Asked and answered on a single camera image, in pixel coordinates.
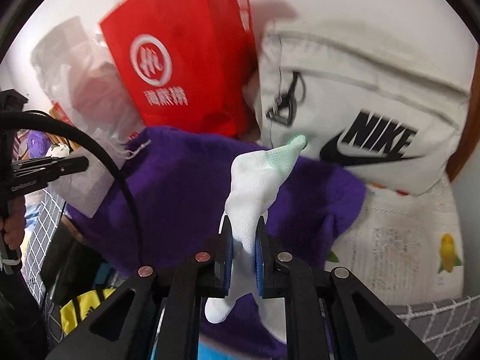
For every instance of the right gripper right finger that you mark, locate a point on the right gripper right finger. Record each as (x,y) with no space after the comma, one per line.
(265,261)

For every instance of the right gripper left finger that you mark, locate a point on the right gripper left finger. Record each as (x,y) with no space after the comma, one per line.
(223,256)

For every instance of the white sock with green toe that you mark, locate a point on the white sock with green toe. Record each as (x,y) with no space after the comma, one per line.
(256,178)

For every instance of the yellow Adidas pouch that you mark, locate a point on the yellow Adidas pouch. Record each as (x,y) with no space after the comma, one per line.
(81,307)

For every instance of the blue tissue pack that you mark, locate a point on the blue tissue pack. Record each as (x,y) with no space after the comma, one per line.
(210,351)

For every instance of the left hand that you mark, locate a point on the left hand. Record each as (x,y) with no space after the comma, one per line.
(14,224)

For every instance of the purple plush toy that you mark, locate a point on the purple plush toy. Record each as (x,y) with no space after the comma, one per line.
(38,144)

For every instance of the purple fleece towel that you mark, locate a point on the purple fleece towel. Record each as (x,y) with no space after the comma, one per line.
(180,182)

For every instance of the white Miniso plastic bag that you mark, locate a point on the white Miniso plastic bag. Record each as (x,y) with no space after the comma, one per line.
(76,72)

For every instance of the white Nike bag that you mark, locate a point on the white Nike bag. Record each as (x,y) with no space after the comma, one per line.
(362,98)

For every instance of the red paper shopping bag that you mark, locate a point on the red paper shopping bag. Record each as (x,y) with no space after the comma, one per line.
(185,62)

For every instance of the wooden door frame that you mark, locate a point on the wooden door frame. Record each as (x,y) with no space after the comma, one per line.
(471,133)

